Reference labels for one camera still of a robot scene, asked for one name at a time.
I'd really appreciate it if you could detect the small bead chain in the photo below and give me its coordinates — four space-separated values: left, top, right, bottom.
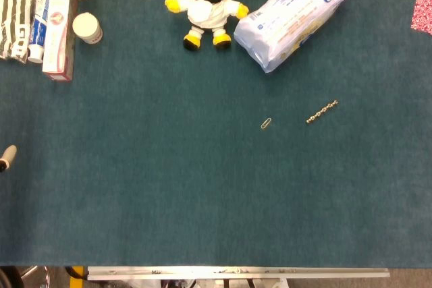
306 99 340 125

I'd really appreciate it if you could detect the black-headed plush doll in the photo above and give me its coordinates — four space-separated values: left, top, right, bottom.
164 0 250 51

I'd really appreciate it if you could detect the pale blue wipes pack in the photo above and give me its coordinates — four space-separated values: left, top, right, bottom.
233 0 357 74

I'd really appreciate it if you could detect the small white jar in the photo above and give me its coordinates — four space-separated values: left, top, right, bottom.
72 12 103 45

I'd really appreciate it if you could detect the pink white toothpaste box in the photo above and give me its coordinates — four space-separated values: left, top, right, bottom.
41 0 76 82

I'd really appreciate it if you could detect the blue white toothpaste tube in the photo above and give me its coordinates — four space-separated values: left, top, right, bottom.
27 0 64 64

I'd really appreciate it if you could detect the red patterned cloth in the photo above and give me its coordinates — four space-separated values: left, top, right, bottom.
410 0 432 36

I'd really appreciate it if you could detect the aluminium frame rail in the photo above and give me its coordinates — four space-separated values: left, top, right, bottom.
86 266 391 281

